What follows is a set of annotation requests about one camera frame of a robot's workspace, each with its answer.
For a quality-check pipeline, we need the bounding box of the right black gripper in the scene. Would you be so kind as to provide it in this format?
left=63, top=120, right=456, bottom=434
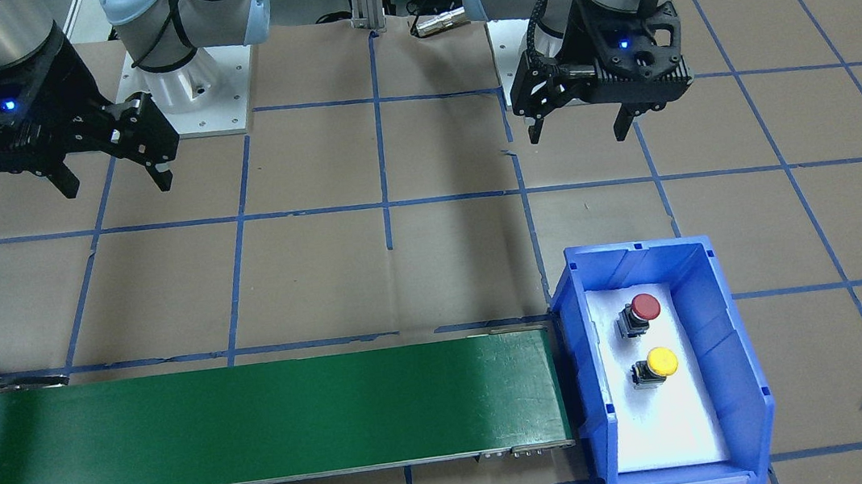
left=43, top=92, right=181, bottom=200

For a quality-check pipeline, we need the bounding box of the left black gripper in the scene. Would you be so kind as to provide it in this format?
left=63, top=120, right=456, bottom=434
left=510, top=37, right=643, bottom=145

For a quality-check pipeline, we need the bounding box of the red push button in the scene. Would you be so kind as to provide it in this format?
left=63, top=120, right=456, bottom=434
left=617, top=292, right=662, bottom=339

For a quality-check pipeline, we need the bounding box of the yellow push button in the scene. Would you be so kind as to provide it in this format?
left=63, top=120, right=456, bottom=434
left=631, top=346, right=680, bottom=390

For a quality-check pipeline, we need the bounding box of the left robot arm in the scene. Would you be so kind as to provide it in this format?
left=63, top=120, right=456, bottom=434
left=463, top=0, right=693, bottom=143

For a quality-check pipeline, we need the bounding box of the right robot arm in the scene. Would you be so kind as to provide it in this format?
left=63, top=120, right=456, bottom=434
left=0, top=0, right=271, bottom=198

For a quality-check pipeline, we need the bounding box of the silver cylinder connector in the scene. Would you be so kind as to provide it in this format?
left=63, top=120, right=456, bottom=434
left=410, top=8, right=472, bottom=39

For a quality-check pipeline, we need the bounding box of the blue bin with foam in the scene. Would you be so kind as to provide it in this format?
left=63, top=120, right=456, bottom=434
left=552, top=236, right=776, bottom=484

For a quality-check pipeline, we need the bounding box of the green conveyor belt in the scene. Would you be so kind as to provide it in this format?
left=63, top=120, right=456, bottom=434
left=0, top=328, right=573, bottom=484

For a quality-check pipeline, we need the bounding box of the white foam pad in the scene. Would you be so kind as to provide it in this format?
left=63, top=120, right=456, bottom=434
left=585, top=283, right=730, bottom=474

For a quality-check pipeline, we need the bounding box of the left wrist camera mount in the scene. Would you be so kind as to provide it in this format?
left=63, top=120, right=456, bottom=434
left=581, top=1, right=693, bottom=106

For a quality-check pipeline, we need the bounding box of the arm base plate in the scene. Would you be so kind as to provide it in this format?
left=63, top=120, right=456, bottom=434
left=117, top=45, right=254, bottom=140
left=486, top=18, right=528, bottom=105

